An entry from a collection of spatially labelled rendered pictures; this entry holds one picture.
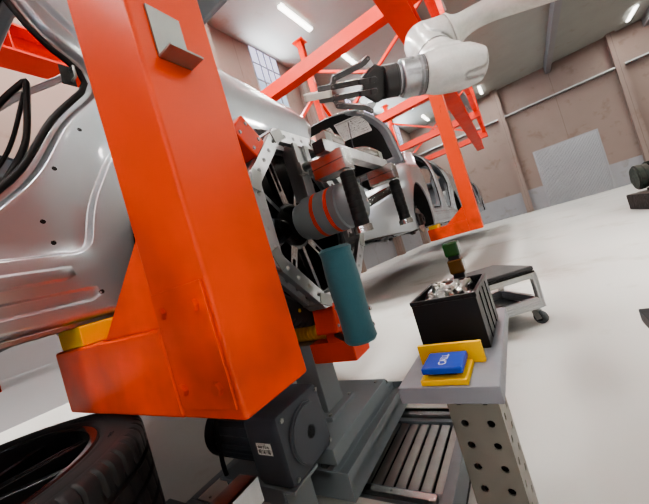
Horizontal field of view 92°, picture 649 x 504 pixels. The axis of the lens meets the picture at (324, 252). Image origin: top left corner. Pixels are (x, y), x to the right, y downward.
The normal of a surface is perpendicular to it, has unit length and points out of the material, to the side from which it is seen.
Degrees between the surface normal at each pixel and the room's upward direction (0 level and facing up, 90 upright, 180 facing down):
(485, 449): 90
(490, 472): 90
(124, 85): 90
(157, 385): 90
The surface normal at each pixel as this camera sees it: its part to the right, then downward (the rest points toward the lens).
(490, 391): -0.51, 0.14
